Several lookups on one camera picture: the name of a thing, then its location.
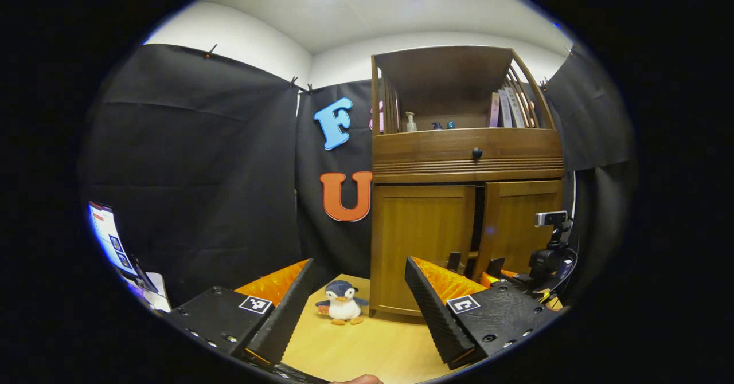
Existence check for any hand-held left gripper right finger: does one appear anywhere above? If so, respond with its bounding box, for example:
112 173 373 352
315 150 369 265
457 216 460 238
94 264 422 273
404 256 565 370

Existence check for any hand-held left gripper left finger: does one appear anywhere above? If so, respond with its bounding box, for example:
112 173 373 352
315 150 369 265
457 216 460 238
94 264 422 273
166 258 316 366

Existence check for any computer monitor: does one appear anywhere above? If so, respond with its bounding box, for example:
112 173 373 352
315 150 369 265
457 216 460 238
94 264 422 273
87 201 141 279

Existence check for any wooden double-door shoe cabinet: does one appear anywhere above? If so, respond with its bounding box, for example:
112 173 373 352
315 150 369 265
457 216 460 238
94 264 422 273
370 45 567 319

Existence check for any penguin plush toy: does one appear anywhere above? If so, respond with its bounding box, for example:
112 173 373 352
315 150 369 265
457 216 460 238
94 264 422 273
315 280 370 326

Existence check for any wooden shoe cabinet door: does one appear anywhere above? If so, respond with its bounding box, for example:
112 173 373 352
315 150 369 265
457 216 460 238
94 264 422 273
372 185 477 318
473 180 564 279

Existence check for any black backdrop cloth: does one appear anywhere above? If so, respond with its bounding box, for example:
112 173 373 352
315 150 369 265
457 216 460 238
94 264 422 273
80 43 637 310

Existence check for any white book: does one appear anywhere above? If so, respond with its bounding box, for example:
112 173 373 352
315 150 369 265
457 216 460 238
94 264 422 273
505 87 525 128

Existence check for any wooden drawer with black knob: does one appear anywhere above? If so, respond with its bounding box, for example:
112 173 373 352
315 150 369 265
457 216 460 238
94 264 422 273
373 128 565 177

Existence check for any grey book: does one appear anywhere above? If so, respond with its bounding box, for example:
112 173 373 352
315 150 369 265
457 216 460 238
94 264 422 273
498 89 514 128

